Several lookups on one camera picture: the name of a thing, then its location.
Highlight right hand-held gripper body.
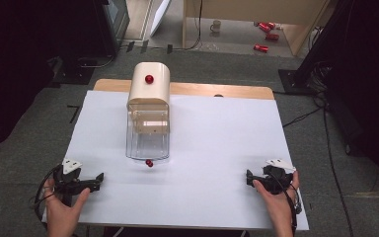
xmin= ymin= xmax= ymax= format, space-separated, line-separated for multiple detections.
xmin=260 ymin=158 xmax=297 ymax=196

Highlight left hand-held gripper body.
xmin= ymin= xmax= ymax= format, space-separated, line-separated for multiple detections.
xmin=52 ymin=158 xmax=93 ymax=207

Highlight cream and clear plastic container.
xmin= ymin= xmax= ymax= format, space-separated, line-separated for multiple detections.
xmin=125 ymin=61 xmax=172 ymax=162

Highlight person's right hand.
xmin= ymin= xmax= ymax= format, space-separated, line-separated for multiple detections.
xmin=252 ymin=171 xmax=301 ymax=227

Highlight person's left hand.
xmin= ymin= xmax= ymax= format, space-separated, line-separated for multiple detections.
xmin=43 ymin=178 xmax=91 ymax=228

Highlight white table sheet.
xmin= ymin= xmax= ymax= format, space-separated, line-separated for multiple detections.
xmin=41 ymin=90 xmax=310 ymax=231

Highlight wooden table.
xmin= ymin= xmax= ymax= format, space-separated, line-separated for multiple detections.
xmin=93 ymin=78 xmax=275 ymax=101

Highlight black stand base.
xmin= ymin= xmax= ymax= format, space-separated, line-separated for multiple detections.
xmin=49 ymin=55 xmax=96 ymax=87

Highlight dark curtain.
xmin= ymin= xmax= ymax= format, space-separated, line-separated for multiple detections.
xmin=0 ymin=0 xmax=113 ymax=157
xmin=324 ymin=0 xmax=379 ymax=198

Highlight black metal stand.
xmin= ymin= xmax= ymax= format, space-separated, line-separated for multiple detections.
xmin=277 ymin=0 xmax=353 ymax=97

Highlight grey mug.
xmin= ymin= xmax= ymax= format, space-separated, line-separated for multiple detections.
xmin=209 ymin=19 xmax=222 ymax=34

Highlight dark monitor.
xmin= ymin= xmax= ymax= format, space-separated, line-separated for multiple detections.
xmin=102 ymin=0 xmax=131 ymax=56

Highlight light wooden shelf unit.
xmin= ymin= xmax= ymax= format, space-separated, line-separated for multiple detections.
xmin=182 ymin=0 xmax=331 ymax=57

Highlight white board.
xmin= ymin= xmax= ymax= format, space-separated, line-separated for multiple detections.
xmin=149 ymin=0 xmax=173 ymax=38

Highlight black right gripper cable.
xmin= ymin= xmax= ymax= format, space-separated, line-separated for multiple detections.
xmin=269 ymin=174 xmax=303 ymax=236

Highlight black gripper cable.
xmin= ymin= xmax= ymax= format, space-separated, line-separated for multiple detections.
xmin=269 ymin=174 xmax=303 ymax=236
xmin=34 ymin=164 xmax=63 ymax=230

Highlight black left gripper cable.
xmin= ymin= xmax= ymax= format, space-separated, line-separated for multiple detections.
xmin=34 ymin=164 xmax=63 ymax=230

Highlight black floor cables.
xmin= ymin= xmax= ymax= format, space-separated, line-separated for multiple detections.
xmin=281 ymin=58 xmax=358 ymax=237

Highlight black hanging cable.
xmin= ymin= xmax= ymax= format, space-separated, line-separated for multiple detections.
xmin=172 ymin=0 xmax=204 ymax=51

